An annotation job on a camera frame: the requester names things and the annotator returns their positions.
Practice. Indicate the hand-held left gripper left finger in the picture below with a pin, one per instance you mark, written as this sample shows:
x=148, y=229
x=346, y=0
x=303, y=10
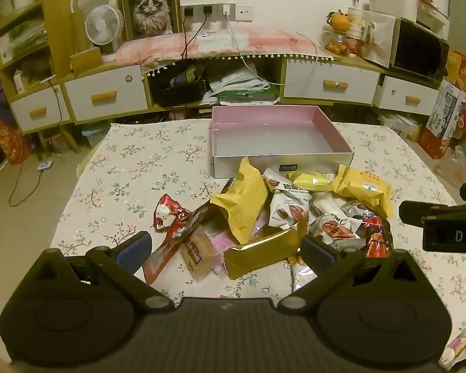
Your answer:
x=134, y=248

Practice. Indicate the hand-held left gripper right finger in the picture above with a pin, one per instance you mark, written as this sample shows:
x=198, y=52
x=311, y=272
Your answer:
x=317, y=250

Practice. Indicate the long dark red packet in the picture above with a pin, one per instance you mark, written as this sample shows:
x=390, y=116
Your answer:
x=159, y=258

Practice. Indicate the white walnut snack packet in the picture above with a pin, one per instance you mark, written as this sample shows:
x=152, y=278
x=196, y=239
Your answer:
x=332, y=225

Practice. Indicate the plain white snack packet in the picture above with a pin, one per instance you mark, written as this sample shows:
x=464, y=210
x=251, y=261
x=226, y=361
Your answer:
x=301, y=276

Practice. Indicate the red and white candy packet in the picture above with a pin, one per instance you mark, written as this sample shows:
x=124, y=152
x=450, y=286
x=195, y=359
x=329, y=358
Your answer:
x=166, y=214

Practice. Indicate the white pecan snack packet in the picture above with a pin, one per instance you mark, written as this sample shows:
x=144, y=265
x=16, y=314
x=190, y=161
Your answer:
x=287, y=211

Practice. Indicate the red snack packet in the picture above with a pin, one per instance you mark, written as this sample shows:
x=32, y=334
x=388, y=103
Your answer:
x=378, y=243

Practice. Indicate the clear packet with brown cake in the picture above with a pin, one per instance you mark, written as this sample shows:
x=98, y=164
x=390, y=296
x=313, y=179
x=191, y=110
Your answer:
x=198, y=254

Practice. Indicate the orange-yellow cake packet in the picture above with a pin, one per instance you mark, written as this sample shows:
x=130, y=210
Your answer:
x=363, y=188

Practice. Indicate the lemon yellow snack packet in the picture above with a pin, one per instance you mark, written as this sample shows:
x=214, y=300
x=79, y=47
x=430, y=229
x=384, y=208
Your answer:
x=312, y=181

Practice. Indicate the small white nut packet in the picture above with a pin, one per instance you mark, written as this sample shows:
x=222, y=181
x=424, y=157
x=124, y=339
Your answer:
x=275, y=180

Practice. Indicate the pink snack packet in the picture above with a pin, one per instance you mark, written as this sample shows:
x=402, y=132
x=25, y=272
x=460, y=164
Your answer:
x=221, y=241

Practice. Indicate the large yellow snack packet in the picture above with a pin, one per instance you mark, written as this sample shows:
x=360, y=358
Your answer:
x=244, y=196

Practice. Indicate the pink-lined cardboard box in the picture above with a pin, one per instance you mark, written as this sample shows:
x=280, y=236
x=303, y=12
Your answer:
x=264, y=136

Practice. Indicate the clear plastic bag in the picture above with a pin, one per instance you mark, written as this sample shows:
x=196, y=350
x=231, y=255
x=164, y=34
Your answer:
x=455, y=167

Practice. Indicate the orange cardboard box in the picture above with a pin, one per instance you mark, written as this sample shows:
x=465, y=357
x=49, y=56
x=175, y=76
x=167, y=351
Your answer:
x=435, y=145

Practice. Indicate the white printed carton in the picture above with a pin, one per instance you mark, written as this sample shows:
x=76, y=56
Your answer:
x=446, y=112

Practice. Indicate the floral tablecloth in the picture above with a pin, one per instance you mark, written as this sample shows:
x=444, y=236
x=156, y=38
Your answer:
x=139, y=163

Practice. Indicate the white floor charger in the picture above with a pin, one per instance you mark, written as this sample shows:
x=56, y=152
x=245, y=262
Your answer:
x=45, y=165

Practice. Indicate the small white cabinet drawer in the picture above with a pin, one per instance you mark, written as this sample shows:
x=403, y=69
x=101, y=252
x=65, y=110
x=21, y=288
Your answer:
x=396, y=93
x=27, y=105

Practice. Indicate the black microwave oven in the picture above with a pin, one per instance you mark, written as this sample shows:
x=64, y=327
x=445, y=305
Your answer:
x=417, y=50

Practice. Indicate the black bag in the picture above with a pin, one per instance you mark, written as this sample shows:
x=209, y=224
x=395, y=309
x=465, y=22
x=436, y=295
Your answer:
x=178, y=89

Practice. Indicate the orange patterned bag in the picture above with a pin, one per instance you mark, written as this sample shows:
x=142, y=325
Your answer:
x=7, y=140

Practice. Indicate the wide white cabinet drawer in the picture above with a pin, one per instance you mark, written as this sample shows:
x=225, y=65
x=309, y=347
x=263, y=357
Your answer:
x=314, y=74
x=101, y=81

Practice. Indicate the white printed cover cloth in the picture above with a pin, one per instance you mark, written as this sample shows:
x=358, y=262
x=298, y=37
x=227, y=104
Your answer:
x=376, y=39

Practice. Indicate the wooden low cabinet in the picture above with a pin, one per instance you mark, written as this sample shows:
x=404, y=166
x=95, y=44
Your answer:
x=273, y=74

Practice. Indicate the pile of papers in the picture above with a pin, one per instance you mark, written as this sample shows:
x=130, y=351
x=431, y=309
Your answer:
x=237, y=83

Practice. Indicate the glass jar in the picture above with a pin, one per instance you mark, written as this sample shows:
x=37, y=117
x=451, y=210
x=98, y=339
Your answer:
x=334, y=42

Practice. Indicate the stack of paper cups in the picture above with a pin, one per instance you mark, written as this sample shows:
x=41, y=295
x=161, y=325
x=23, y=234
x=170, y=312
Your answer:
x=355, y=23

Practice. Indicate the white paper bag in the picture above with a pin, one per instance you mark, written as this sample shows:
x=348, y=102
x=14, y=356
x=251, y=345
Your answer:
x=392, y=4

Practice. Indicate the orange fruit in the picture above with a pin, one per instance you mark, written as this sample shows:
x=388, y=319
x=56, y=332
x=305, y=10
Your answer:
x=340, y=21

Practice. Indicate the pink cloth with pompom trim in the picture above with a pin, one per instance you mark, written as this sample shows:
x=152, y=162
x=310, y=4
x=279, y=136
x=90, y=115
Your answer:
x=217, y=46

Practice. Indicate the wooden desk organizer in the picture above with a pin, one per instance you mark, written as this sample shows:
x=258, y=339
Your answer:
x=60, y=35

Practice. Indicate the small white desk fan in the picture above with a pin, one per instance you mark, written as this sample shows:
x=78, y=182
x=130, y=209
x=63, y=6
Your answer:
x=103, y=23

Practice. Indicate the wooden open shelf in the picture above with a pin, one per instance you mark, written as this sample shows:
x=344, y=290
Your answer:
x=7, y=56

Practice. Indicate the framed cat picture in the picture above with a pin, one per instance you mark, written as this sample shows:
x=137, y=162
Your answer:
x=149, y=7

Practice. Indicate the black power plug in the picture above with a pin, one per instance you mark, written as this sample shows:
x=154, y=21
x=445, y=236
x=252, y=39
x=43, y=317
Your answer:
x=188, y=11
x=207, y=10

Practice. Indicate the white charger plug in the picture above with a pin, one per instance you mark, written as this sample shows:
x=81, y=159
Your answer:
x=227, y=9

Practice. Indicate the wall socket panel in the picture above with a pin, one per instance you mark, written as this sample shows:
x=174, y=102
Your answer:
x=242, y=12

